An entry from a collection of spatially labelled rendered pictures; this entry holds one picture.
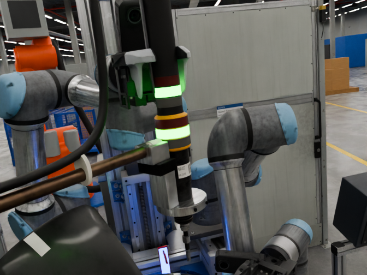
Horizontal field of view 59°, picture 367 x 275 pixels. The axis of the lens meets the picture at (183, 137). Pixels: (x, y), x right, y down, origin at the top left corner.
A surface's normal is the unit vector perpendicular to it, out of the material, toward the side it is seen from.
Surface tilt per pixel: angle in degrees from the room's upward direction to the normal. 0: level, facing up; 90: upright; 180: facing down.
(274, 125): 79
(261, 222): 90
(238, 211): 72
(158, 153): 90
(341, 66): 90
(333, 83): 90
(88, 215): 40
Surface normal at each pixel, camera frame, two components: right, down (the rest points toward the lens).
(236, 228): -0.18, -0.07
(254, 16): 0.24, 0.20
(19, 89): 0.71, -0.14
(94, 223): 0.52, -0.75
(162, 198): -0.65, 0.24
